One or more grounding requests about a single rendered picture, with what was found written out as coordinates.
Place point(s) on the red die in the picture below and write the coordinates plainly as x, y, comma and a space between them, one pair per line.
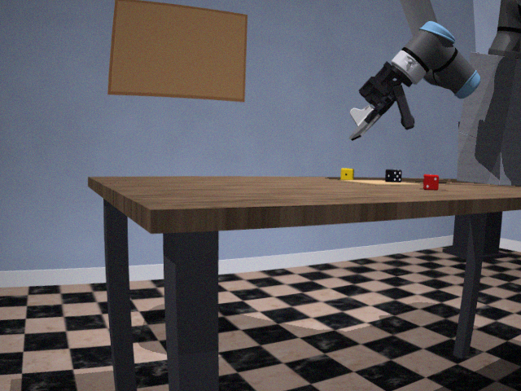
430, 182

